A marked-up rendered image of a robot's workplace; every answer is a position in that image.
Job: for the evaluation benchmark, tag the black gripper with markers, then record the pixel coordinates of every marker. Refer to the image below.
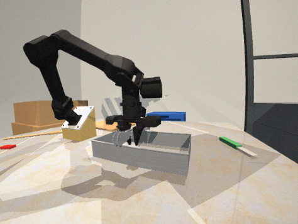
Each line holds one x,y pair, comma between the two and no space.
131,114

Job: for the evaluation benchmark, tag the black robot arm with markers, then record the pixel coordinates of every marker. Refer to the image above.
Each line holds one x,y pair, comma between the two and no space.
43,53

